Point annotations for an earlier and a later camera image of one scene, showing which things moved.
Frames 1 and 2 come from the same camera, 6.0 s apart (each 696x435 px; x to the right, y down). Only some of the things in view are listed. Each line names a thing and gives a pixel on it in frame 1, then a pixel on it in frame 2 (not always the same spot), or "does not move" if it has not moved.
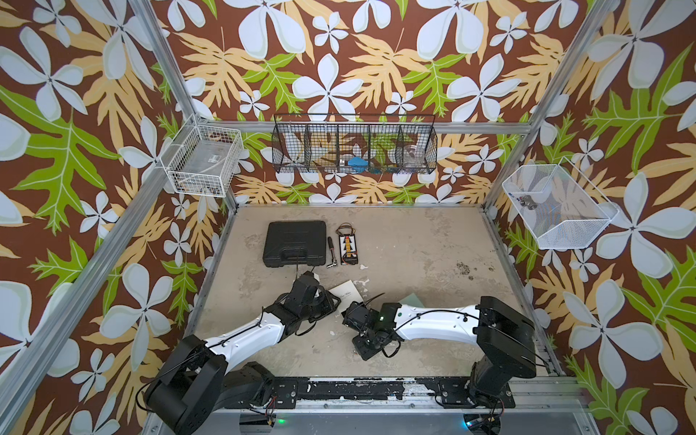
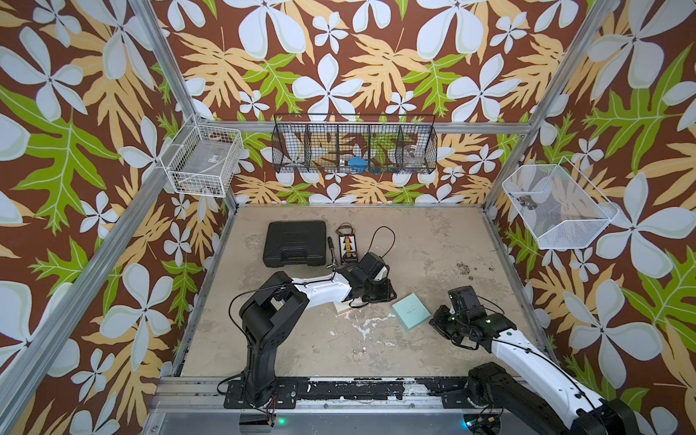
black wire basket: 354,143 does not move
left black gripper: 330,304 -> 387,294
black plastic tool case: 294,244 does not move
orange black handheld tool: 347,244 does not move
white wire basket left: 203,159 does not move
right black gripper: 361,352 -> 435,323
